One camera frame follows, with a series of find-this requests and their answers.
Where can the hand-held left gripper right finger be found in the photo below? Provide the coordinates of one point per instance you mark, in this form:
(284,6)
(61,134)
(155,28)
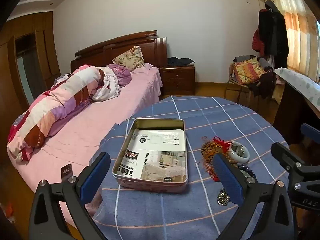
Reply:
(228,180)

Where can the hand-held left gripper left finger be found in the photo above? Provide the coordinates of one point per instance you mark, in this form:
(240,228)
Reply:
(96,172)

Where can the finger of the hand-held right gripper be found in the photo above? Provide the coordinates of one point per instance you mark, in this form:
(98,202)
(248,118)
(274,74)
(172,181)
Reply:
(310,131)
(287,155)

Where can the pale jade bangle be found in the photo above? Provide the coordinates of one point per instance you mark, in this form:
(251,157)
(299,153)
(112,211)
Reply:
(246,156)

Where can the silver wristwatch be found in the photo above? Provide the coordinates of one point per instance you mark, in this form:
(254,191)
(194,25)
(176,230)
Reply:
(239,150)

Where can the pink metal tin box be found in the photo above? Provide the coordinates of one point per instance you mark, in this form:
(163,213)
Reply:
(152,187)

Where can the dark wooden desk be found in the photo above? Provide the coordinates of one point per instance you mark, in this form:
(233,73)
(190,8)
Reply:
(287,110)

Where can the white leaf-patterned desk cover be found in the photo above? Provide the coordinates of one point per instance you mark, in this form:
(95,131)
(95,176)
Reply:
(305,87)

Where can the bed with pink sheet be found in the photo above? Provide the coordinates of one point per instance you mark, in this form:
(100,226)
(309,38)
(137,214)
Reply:
(105,120)

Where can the printed paper leaflet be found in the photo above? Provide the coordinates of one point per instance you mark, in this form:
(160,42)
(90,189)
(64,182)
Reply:
(160,160)

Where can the dark clothes on chair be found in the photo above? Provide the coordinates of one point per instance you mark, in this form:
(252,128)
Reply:
(262,85)

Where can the blue checked tablecloth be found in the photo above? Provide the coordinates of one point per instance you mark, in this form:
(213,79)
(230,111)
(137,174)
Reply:
(200,120)

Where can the pink patchwork quilt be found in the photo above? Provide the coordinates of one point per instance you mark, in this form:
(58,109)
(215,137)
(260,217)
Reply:
(57,100)

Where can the colourful patchwork cushion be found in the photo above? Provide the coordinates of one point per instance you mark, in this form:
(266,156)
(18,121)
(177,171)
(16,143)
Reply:
(247,71)

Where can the white embroidered cloth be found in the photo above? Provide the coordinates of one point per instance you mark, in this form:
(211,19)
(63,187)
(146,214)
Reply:
(110,85)

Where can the wooden chair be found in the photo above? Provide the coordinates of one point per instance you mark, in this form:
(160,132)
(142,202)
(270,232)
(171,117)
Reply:
(231,85)

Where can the purple blanket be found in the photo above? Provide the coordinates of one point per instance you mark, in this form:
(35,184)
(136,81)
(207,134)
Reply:
(122,75)

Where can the black hanging coat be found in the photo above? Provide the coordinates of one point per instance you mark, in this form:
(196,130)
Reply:
(275,35)

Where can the red hanging jacket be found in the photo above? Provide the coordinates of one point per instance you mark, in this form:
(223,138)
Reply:
(257,42)

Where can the orange patterned curtain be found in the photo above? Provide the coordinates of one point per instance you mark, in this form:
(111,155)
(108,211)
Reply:
(297,25)

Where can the wooden nightstand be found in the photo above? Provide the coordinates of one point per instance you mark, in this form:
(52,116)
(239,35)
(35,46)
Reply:
(177,80)

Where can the floral pillow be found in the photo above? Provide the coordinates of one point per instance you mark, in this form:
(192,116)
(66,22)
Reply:
(130,58)

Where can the dark folded clothing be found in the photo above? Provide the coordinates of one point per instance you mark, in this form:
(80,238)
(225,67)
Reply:
(180,61)

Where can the wooden headboard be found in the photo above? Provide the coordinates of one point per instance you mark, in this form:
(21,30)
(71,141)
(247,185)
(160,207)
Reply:
(125,45)

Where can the wooden wardrobe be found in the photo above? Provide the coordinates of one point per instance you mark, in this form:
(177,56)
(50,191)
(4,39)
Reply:
(25,62)

